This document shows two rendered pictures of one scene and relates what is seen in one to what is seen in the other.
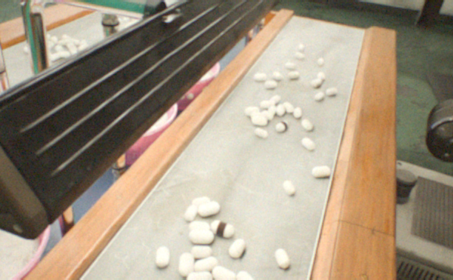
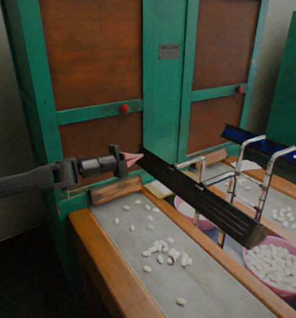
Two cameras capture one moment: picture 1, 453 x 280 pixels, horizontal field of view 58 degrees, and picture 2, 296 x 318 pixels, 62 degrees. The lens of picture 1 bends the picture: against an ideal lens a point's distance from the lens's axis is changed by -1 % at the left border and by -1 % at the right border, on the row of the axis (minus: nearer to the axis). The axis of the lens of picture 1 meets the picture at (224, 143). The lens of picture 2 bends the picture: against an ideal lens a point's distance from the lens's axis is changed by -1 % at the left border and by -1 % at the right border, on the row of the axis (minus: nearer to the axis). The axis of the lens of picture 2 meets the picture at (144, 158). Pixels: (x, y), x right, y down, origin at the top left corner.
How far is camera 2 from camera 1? 110 cm
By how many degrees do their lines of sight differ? 104
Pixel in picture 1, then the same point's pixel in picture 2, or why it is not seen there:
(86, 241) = (184, 224)
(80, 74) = (149, 154)
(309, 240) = (149, 287)
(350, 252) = (130, 286)
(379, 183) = not seen: outside the picture
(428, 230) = not seen: outside the picture
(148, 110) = (149, 170)
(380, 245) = (124, 300)
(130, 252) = (178, 236)
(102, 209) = (197, 231)
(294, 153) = not seen: outside the picture
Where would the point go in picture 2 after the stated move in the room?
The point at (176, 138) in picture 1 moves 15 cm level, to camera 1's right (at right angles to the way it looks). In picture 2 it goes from (238, 271) to (220, 300)
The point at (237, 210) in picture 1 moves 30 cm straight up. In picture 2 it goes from (180, 274) to (186, 211)
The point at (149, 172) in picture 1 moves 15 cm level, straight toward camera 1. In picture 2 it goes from (213, 250) to (179, 237)
